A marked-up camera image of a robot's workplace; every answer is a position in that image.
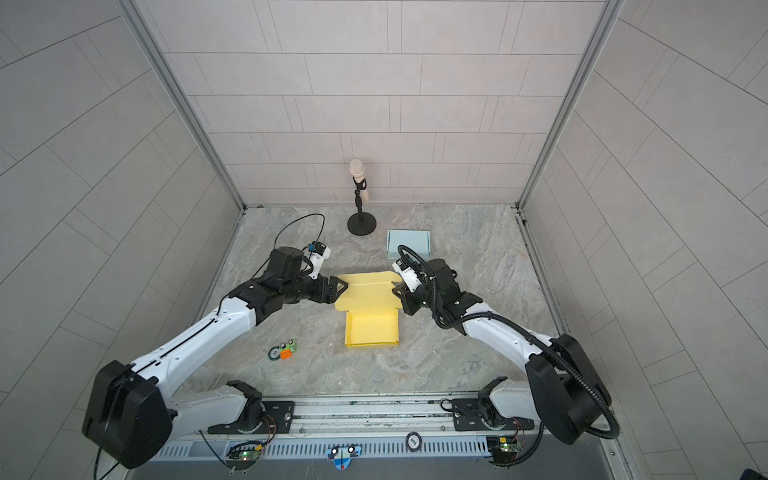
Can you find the right circuit board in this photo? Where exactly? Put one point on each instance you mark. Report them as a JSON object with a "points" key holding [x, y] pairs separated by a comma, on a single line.
{"points": [[503, 450]]}

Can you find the circuit board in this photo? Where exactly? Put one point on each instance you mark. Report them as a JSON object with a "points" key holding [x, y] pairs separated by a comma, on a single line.
{"points": [[246, 452], [503, 450]]}

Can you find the left circuit board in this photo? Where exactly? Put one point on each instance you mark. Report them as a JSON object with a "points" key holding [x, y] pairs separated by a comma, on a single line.
{"points": [[246, 452]]}

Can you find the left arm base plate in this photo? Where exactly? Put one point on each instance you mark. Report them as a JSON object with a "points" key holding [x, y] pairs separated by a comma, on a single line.
{"points": [[271, 417]]}

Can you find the aluminium mounting rail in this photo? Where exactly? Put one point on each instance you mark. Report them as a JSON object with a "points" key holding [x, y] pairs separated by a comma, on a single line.
{"points": [[357, 414]]}

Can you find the light blue paper box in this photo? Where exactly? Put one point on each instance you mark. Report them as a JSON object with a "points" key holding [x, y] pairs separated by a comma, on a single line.
{"points": [[417, 240]]}

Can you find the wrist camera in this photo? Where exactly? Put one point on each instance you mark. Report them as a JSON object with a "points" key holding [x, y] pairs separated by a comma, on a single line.
{"points": [[317, 253], [408, 275]]}

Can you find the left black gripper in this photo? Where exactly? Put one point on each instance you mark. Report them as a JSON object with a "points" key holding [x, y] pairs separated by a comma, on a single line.
{"points": [[330, 297]]}

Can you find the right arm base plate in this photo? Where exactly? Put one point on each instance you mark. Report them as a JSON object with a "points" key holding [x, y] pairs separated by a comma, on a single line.
{"points": [[476, 415]]}

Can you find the round black badge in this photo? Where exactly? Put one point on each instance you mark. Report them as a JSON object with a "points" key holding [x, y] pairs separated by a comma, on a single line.
{"points": [[413, 442]]}

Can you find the blue sticker marker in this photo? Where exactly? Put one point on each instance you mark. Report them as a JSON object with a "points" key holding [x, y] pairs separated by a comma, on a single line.
{"points": [[341, 456]]}

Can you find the orange green small toy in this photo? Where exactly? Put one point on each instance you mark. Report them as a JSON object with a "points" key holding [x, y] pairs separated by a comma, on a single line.
{"points": [[286, 350]]}

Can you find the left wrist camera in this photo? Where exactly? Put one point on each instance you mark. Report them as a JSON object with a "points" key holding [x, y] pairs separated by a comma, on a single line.
{"points": [[317, 253]]}

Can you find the beige microphone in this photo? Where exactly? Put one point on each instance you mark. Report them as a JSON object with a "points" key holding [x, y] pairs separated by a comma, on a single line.
{"points": [[357, 171]]}

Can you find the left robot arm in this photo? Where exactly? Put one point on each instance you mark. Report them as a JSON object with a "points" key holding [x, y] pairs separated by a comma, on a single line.
{"points": [[133, 410]]}

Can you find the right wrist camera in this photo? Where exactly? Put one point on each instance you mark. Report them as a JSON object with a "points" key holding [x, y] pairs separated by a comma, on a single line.
{"points": [[408, 275]]}

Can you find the yellow paper box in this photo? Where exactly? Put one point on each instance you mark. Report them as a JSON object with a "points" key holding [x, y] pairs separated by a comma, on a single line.
{"points": [[372, 309]]}

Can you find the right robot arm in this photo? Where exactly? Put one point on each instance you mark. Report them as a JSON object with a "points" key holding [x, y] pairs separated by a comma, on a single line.
{"points": [[563, 392]]}

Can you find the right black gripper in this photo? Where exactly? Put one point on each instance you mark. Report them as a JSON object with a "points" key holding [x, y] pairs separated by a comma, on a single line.
{"points": [[408, 298]]}

